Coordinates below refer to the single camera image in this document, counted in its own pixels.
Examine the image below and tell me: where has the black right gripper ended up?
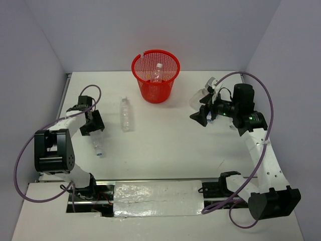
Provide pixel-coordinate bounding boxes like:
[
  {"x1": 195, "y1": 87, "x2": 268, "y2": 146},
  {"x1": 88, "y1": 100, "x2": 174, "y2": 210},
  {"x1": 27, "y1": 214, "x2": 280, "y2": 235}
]
[{"x1": 190, "y1": 90, "x2": 239, "y2": 127}]

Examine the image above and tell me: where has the clear ribbed plastic bottle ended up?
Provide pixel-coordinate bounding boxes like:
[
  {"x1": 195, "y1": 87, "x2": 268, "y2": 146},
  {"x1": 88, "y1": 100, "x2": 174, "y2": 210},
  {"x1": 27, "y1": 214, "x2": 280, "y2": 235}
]
[{"x1": 91, "y1": 134, "x2": 105, "y2": 157}]

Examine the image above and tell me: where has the clear bottle blue-white cap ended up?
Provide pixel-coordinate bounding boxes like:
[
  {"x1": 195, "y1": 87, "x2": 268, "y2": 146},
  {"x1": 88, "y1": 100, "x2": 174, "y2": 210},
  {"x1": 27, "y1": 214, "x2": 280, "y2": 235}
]
[{"x1": 150, "y1": 63, "x2": 164, "y2": 83}]

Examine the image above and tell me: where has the blue label plastic bottle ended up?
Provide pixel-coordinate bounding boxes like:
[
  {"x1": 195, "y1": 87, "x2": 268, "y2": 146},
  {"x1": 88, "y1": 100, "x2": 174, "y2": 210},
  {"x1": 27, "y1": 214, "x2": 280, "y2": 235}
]
[{"x1": 207, "y1": 112, "x2": 212, "y2": 123}]

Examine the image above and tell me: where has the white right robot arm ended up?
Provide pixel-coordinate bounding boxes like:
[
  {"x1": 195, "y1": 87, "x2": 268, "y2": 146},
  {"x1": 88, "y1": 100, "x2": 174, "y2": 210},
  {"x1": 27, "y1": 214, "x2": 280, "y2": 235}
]
[{"x1": 190, "y1": 84, "x2": 301, "y2": 221}]

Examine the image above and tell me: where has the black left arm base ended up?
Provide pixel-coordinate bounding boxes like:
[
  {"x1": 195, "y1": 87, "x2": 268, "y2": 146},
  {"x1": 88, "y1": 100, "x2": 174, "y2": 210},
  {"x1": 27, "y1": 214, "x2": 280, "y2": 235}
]
[{"x1": 66, "y1": 184, "x2": 114, "y2": 217}]

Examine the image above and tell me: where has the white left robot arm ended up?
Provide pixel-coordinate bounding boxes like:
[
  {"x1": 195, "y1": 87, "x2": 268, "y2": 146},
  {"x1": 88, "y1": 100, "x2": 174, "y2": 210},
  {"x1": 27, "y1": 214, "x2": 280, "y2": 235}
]
[{"x1": 34, "y1": 95, "x2": 105, "y2": 200}]

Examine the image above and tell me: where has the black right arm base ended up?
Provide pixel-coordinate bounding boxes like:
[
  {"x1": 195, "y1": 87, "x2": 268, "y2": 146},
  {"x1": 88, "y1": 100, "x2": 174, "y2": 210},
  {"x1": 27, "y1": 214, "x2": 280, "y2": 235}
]
[{"x1": 198, "y1": 180, "x2": 234, "y2": 199}]

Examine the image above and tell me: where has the red mesh plastic bin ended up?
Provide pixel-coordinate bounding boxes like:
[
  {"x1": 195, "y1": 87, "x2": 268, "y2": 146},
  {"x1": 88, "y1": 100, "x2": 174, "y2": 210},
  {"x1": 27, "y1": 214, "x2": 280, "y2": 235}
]
[{"x1": 131, "y1": 50, "x2": 180, "y2": 103}]

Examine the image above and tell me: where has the clear wide-mouth plastic jar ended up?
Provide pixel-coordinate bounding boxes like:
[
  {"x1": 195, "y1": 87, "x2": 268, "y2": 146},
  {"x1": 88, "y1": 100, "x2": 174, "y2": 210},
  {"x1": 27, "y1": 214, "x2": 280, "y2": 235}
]
[{"x1": 189, "y1": 88, "x2": 209, "y2": 111}]

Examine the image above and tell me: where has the clear bottle white cap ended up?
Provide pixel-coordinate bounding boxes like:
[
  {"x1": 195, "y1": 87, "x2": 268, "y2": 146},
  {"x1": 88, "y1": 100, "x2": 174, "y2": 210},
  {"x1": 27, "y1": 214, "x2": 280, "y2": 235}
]
[{"x1": 120, "y1": 96, "x2": 134, "y2": 133}]

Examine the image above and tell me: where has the silver foil covered panel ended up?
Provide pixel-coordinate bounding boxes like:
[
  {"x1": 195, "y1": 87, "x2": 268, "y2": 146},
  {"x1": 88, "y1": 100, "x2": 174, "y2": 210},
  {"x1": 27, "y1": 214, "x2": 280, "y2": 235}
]
[{"x1": 113, "y1": 180, "x2": 204, "y2": 217}]

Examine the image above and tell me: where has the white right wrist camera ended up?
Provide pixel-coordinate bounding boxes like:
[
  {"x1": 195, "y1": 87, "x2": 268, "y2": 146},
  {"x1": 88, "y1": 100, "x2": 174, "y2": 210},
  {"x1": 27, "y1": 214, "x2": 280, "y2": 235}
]
[{"x1": 205, "y1": 77, "x2": 222, "y2": 103}]

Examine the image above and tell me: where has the aluminium rail frame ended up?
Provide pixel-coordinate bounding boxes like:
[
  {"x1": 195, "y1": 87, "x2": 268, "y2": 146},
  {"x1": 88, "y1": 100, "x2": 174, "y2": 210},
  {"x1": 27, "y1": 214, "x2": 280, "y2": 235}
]
[{"x1": 37, "y1": 72, "x2": 71, "y2": 182}]

